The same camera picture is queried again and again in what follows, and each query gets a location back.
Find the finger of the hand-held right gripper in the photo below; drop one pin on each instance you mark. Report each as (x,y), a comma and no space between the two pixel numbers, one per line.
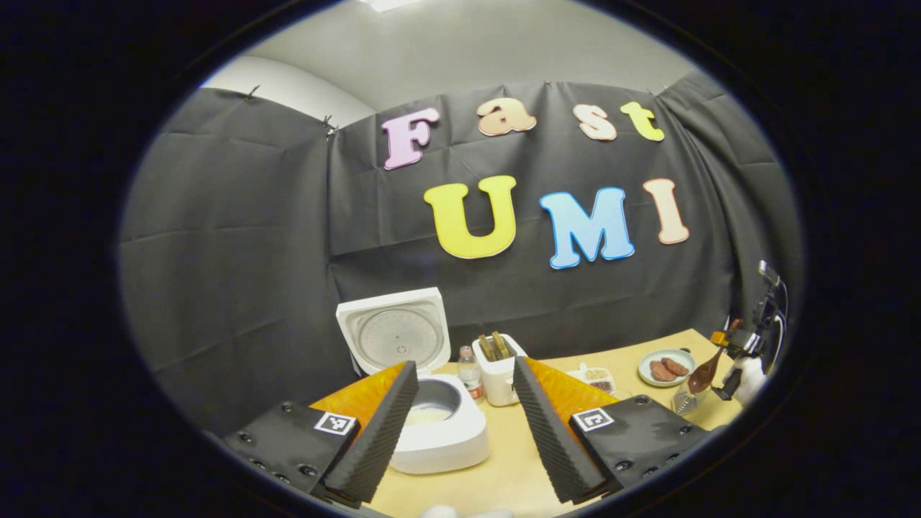
(734,344)

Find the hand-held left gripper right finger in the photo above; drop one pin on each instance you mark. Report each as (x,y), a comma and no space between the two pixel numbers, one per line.
(550,439)

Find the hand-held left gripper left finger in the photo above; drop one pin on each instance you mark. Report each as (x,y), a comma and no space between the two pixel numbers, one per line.
(374,442)

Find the brown wooden spoon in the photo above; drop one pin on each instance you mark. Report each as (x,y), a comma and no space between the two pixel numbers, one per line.
(699,380)

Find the clear glass chopstick holder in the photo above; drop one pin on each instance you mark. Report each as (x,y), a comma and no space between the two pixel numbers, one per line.
(683,403)

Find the white rice cooker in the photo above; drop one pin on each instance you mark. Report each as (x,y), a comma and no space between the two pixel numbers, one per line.
(453,446)

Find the red meat slice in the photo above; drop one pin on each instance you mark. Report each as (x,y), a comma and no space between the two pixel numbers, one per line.
(676,366)
(662,372)

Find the white toaster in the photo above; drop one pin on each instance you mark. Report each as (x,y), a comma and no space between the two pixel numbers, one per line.
(498,385)

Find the white divided grain dish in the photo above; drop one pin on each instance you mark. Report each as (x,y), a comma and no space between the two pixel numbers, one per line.
(596,378)

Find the pale green plate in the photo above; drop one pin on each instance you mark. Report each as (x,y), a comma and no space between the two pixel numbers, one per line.
(647,358)

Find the clear plastic bottle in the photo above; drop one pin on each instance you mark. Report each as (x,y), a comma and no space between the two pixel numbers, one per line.
(470,378)

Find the brown bread slice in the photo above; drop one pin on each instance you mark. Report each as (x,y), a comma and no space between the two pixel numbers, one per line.
(487,348)
(501,344)

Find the black backdrop cloth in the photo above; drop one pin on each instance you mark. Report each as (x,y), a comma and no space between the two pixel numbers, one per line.
(230,252)

